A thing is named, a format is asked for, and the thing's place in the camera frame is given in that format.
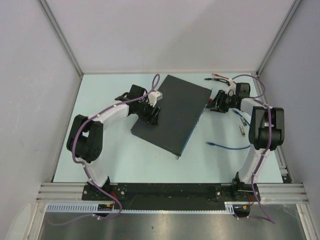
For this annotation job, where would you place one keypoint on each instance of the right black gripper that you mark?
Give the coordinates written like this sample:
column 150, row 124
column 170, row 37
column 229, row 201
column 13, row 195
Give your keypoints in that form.
column 219, row 106

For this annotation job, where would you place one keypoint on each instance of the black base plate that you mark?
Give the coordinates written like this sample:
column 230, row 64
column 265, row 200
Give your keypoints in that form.
column 172, row 196

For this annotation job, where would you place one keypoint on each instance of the black network switch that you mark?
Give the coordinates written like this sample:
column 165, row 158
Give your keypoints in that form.
column 181, row 106

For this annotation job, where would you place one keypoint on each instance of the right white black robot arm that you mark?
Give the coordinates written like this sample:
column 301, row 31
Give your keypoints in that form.
column 266, row 133

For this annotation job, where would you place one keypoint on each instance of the aluminium frame rail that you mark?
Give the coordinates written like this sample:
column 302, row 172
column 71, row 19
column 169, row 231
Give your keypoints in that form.
column 271, row 193

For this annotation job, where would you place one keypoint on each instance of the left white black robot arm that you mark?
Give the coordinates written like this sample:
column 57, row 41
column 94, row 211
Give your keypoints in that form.
column 85, row 140

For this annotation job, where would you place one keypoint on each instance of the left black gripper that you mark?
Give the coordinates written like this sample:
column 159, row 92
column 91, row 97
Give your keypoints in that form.
column 152, row 120

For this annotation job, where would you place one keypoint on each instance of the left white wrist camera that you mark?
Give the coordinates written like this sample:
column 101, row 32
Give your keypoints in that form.
column 154, row 97

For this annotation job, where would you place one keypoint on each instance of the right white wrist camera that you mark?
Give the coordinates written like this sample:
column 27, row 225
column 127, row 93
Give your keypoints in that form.
column 231, row 86

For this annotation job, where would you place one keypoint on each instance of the silver transceiver module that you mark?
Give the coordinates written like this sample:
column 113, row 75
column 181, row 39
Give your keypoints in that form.
column 243, row 121
column 242, row 130

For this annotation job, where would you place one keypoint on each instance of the grey slotted cable duct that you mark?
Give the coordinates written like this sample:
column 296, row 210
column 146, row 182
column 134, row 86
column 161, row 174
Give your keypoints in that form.
column 95, row 208

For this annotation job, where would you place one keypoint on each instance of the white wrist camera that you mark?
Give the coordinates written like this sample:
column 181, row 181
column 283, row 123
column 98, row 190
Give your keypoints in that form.
column 231, row 86
column 154, row 97

